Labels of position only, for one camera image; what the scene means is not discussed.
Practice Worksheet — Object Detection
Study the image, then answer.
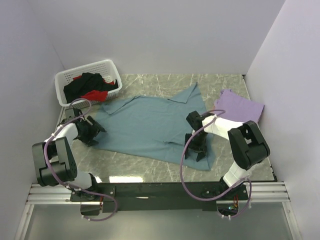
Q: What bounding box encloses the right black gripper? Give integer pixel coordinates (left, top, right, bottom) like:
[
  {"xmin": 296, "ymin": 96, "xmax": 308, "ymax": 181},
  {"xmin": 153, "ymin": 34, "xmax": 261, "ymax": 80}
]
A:
[{"xmin": 183, "ymin": 132, "xmax": 209, "ymax": 162}]

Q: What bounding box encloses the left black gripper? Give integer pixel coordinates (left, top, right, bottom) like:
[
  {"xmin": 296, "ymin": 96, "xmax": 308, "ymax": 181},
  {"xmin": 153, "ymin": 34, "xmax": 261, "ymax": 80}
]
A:
[{"xmin": 76, "ymin": 116, "xmax": 105, "ymax": 147}]

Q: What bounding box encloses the blue t shirt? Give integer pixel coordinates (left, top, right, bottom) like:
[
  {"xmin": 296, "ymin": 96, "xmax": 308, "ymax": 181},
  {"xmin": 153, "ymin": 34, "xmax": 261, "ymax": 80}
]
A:
[{"xmin": 95, "ymin": 83, "xmax": 215, "ymax": 171}]

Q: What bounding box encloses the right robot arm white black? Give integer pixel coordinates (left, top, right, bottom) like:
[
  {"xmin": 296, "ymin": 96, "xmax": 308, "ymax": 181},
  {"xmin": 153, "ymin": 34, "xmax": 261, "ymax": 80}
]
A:
[{"xmin": 179, "ymin": 109, "xmax": 271, "ymax": 202}]

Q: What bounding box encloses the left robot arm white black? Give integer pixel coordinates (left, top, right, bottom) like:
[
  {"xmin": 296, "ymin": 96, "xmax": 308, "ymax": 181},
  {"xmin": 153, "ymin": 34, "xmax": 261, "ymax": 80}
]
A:
[{"xmin": 32, "ymin": 108, "xmax": 106, "ymax": 201}]

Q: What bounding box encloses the red t shirt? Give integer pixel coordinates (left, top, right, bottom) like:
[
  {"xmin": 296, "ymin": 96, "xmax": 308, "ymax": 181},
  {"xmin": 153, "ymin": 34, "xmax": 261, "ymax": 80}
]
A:
[{"xmin": 72, "ymin": 76, "xmax": 118, "ymax": 102}]

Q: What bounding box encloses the black t shirt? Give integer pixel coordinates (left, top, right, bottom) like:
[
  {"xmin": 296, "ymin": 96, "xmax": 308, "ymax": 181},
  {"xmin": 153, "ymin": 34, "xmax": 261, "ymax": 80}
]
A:
[{"xmin": 63, "ymin": 72, "xmax": 121, "ymax": 104}]

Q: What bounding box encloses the white plastic laundry basket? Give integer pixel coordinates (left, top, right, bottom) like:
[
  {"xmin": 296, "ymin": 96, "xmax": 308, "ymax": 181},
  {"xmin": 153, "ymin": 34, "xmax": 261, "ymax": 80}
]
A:
[{"xmin": 54, "ymin": 59, "xmax": 123, "ymax": 108}]

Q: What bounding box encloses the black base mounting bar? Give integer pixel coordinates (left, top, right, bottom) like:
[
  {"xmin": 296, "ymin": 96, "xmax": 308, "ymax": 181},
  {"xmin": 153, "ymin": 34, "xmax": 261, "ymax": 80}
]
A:
[{"xmin": 70, "ymin": 181, "xmax": 248, "ymax": 216}]

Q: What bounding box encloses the folded purple t shirt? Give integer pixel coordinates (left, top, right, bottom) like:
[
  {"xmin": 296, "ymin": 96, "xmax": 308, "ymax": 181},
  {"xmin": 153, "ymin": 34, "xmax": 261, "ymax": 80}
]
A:
[{"xmin": 214, "ymin": 89, "xmax": 264, "ymax": 123}]

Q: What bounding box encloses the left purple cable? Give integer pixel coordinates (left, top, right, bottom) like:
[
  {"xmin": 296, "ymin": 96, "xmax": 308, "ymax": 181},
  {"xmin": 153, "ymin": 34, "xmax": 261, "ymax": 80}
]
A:
[{"xmin": 43, "ymin": 98, "xmax": 118, "ymax": 223}]

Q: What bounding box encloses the purple cable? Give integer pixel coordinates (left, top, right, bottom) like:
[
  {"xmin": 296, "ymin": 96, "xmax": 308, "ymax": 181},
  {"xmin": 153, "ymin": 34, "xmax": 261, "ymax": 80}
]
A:
[
  {"xmin": 179, "ymin": 109, "xmax": 252, "ymax": 221},
  {"xmin": 43, "ymin": 98, "xmax": 118, "ymax": 223}
]

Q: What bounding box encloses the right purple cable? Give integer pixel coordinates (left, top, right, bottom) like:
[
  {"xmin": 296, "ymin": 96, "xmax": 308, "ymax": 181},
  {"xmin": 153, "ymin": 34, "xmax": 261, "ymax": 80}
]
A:
[{"xmin": 179, "ymin": 109, "xmax": 252, "ymax": 221}]

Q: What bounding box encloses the aluminium frame rail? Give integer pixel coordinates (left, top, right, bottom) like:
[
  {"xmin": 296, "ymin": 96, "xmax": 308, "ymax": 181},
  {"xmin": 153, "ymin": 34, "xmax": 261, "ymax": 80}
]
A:
[{"xmin": 14, "ymin": 180, "xmax": 302, "ymax": 240}]

